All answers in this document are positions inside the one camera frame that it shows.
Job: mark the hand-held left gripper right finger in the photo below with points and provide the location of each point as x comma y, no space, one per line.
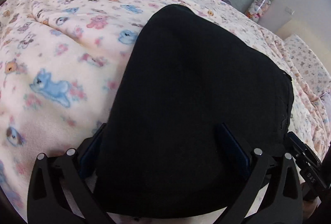
234,145

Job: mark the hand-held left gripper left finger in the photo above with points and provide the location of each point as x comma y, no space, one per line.
85,155

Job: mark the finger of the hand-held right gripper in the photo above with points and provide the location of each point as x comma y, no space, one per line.
297,145

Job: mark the black pants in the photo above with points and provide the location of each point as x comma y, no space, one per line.
186,99

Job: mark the bear printed pillow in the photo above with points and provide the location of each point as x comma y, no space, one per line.
307,61

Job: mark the teddy bear printed blanket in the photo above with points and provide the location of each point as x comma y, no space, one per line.
51,58

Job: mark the cream bed headboard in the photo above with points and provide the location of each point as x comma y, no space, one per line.
302,32

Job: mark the clear tube of plush toys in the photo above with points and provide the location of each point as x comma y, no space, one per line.
260,6

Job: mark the white wall socket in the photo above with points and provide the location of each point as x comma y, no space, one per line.
289,10

